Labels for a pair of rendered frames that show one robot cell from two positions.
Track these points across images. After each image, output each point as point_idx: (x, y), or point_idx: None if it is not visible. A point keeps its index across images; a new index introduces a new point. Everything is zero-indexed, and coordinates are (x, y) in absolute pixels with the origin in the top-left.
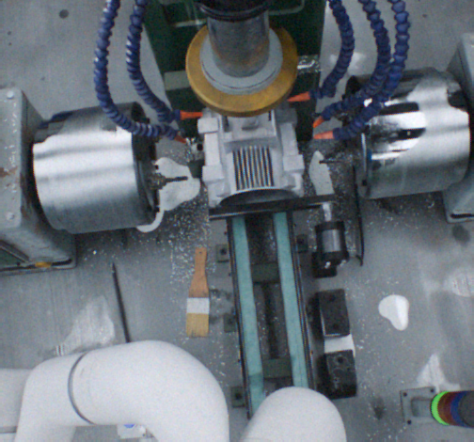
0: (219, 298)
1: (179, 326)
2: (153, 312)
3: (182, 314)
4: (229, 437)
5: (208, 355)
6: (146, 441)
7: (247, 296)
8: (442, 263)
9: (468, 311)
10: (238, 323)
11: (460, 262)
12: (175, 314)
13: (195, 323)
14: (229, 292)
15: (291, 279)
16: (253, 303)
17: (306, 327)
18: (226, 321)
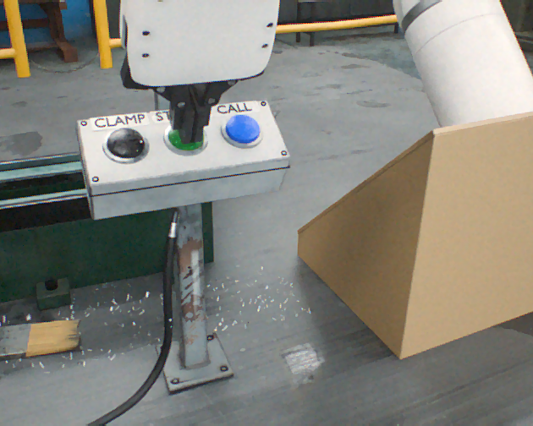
0: (2, 320)
1: (56, 363)
2: (19, 410)
3: (29, 363)
4: (250, 275)
5: (115, 317)
6: (299, 368)
7: (2, 204)
8: None
9: (58, 143)
10: (50, 199)
11: None
12: (28, 374)
13: (51, 337)
14: None
15: None
16: (16, 199)
17: (63, 153)
18: (48, 292)
